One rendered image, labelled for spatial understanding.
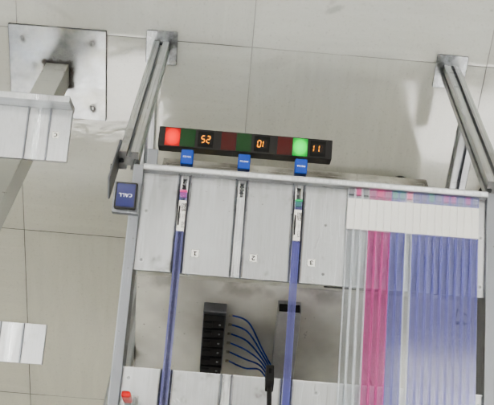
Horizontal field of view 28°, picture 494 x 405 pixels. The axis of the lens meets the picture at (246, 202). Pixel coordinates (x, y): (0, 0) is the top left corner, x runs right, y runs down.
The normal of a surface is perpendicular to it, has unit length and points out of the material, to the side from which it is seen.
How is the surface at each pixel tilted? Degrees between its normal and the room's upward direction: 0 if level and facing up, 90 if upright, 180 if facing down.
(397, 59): 0
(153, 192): 44
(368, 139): 0
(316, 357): 0
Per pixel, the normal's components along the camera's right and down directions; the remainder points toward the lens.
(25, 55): -0.03, 0.49
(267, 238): 0.04, -0.25
